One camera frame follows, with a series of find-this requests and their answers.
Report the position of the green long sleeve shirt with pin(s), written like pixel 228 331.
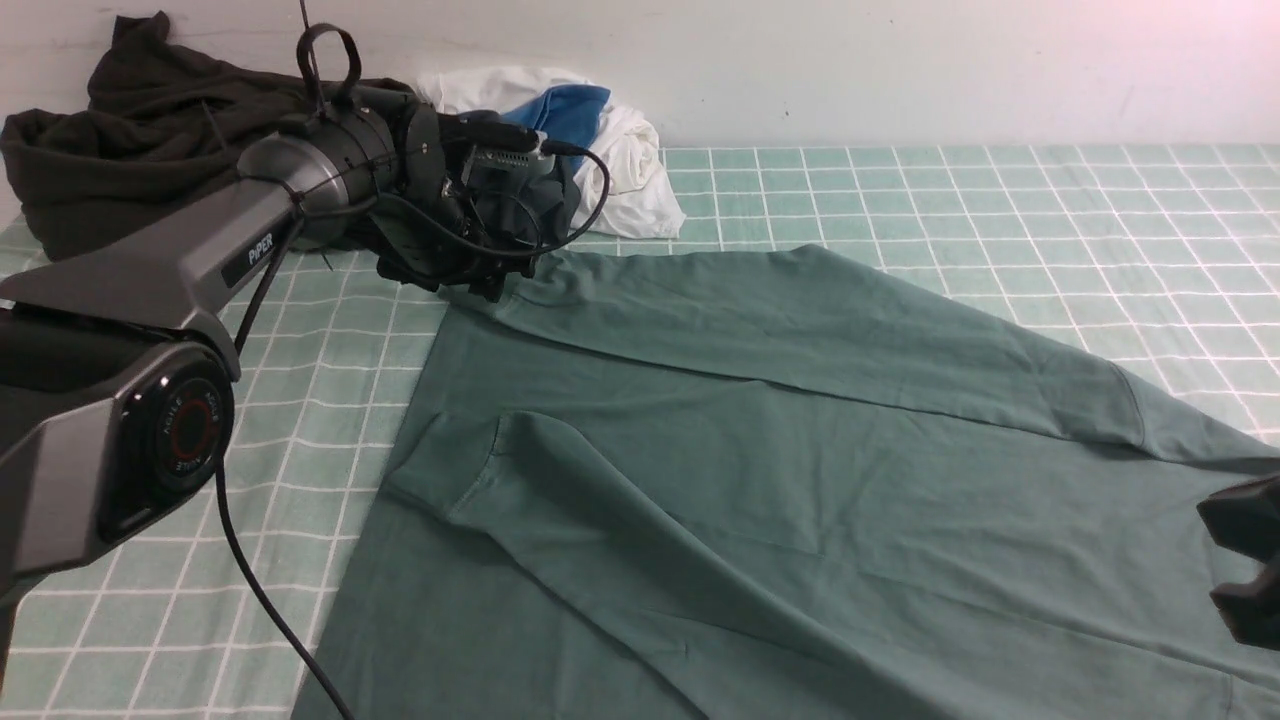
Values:
pixel 784 485

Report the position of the blue crumpled garment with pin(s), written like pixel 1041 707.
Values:
pixel 566 113

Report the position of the green checkered tablecloth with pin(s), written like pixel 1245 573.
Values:
pixel 1161 258

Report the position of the white crumpled garment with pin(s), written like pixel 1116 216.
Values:
pixel 639 198

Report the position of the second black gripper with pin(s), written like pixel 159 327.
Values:
pixel 1244 519

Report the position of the dark brown crumpled garment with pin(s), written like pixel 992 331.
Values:
pixel 165 127

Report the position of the dark green crumpled garment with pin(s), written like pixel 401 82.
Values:
pixel 547 205

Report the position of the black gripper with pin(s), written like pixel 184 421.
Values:
pixel 428 229

